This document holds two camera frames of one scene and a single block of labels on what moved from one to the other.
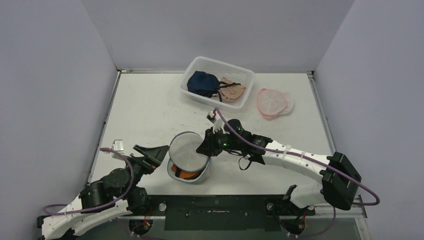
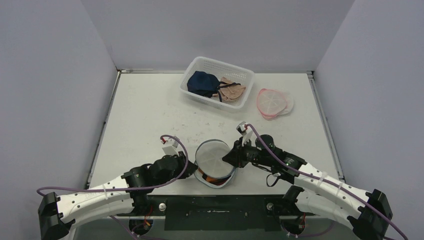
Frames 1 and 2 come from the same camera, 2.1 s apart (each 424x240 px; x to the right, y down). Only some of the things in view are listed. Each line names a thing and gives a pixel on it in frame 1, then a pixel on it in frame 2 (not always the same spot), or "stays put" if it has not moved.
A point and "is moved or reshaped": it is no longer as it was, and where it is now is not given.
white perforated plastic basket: x=244 y=76 stays put
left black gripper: x=154 y=156 → x=191 y=167
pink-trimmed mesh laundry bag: x=271 y=103 stays put
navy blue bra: x=206 y=84 stays put
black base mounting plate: x=222 y=212 stays put
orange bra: x=186 y=175 is moved or reshaped
